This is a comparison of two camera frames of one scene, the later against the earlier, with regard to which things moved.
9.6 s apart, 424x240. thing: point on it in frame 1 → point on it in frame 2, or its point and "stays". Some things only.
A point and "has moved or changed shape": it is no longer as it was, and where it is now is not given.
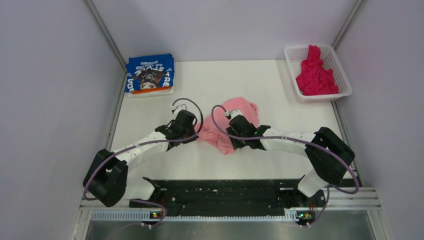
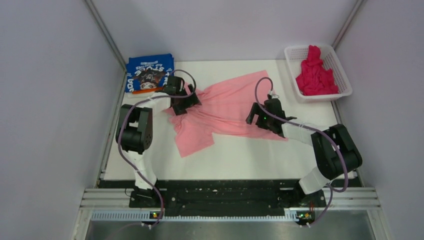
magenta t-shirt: x=313 y=78 stays
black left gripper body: x=189 y=132 → x=185 y=102
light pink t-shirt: x=209 y=134 has moved or changed shape
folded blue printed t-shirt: x=149 y=72 stays
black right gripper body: x=239 y=143 → x=264 y=122
